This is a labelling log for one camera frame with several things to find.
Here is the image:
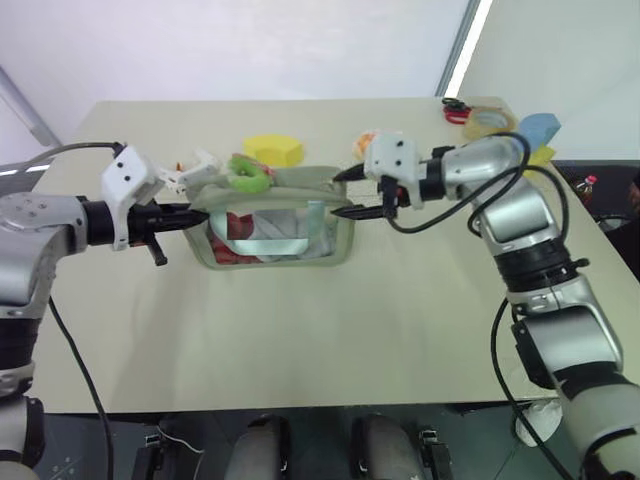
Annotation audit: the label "clear tape roll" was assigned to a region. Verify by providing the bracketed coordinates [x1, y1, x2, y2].
[461, 105, 520, 143]

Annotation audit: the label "orange white plush toy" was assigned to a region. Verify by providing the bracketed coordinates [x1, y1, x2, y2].
[351, 129, 382, 160]

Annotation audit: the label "dark rounded shape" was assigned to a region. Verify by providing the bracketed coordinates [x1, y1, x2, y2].
[349, 413, 427, 480]
[231, 413, 292, 480]

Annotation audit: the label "white plastic bag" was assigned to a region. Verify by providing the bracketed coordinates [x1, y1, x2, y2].
[514, 398, 565, 447]

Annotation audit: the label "red capped bottle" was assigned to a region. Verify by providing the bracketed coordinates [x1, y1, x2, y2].
[573, 174, 600, 202]

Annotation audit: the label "white grey cloth in pouch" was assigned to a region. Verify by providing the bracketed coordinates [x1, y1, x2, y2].
[252, 208, 337, 262]

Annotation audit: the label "green zip pouch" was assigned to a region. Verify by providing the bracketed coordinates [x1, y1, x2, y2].
[184, 164, 358, 272]

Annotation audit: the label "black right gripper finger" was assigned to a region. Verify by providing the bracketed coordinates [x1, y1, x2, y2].
[331, 163, 369, 184]
[330, 204, 387, 222]

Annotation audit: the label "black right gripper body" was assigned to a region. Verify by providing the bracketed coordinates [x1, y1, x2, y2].
[377, 174, 404, 222]

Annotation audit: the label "blue foam block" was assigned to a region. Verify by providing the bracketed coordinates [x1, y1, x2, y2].
[516, 112, 563, 150]

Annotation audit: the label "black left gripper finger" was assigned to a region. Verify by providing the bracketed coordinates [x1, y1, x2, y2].
[155, 216, 209, 233]
[156, 203, 210, 220]

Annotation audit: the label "grey metal strut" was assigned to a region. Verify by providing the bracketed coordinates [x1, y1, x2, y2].
[0, 64, 62, 147]

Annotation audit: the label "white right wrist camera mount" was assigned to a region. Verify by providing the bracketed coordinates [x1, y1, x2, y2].
[363, 131, 426, 209]

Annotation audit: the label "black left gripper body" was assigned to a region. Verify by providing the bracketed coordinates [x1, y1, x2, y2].
[124, 202, 169, 268]

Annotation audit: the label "small yellow foam block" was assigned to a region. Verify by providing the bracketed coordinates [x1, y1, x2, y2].
[523, 144, 557, 169]

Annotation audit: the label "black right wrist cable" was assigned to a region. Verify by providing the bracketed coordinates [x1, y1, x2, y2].
[387, 130, 584, 267]

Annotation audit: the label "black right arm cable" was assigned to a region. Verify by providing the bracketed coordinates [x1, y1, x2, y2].
[489, 298, 577, 480]

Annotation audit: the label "green plush keychain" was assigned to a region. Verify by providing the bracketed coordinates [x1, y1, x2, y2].
[226, 154, 277, 195]

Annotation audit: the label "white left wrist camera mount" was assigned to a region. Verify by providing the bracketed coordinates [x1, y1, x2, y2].
[101, 145, 167, 252]

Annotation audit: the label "red item in pouch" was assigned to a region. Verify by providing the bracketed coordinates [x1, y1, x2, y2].
[208, 211, 259, 265]

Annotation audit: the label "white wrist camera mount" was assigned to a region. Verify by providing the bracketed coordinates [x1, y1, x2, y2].
[101, 145, 167, 252]
[363, 131, 426, 209]

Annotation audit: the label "white plastic toy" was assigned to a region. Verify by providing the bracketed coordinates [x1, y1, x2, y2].
[163, 146, 225, 195]

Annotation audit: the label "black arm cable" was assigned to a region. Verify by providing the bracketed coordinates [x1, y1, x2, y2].
[46, 294, 117, 480]
[489, 298, 577, 480]

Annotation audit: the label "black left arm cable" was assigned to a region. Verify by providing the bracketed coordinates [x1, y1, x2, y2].
[46, 294, 117, 480]

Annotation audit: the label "grey window frame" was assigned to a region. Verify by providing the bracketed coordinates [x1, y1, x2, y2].
[433, 0, 495, 99]

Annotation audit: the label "grey left wrist cable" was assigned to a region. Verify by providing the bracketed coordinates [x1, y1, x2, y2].
[21, 141, 126, 167]

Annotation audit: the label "red and black rings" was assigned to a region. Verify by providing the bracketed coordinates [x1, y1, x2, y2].
[440, 97, 474, 126]

